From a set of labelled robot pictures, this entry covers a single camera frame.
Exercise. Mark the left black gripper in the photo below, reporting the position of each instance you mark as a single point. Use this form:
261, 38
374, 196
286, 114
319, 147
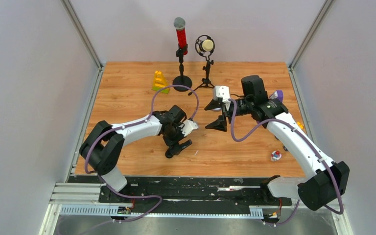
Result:
170, 143

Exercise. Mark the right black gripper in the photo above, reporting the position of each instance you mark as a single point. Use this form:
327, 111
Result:
220, 124

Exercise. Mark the black earbud charging case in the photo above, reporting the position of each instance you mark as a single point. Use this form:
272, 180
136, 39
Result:
171, 152

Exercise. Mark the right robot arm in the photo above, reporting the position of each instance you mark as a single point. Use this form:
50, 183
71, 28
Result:
325, 180

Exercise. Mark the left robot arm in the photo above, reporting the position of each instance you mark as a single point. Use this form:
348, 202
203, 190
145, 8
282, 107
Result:
103, 145

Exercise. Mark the black tripod mic stand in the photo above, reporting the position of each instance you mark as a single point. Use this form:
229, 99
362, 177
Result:
206, 82

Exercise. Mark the black round-base mic stand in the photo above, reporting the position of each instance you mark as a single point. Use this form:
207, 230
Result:
182, 82

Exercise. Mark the purple phone stand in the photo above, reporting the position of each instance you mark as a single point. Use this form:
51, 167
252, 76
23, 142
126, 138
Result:
278, 94

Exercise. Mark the yellow green toy block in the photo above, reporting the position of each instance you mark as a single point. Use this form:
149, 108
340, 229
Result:
159, 81

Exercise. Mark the cream condenser microphone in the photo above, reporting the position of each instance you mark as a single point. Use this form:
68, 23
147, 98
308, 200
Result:
204, 46

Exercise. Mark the small red white toy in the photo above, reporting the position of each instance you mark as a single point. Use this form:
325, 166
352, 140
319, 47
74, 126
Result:
276, 155

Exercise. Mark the red microphone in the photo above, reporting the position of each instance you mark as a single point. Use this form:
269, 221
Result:
180, 24

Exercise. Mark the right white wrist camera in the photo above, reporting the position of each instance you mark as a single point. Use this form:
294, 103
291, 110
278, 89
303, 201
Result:
221, 94

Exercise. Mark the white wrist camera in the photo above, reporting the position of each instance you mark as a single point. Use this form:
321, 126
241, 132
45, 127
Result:
221, 94
188, 126

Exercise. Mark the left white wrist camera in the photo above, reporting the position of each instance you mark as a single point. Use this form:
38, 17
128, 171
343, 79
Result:
188, 126

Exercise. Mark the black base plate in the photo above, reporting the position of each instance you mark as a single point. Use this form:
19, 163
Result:
189, 194

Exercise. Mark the white cable duct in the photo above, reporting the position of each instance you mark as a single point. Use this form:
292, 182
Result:
66, 210

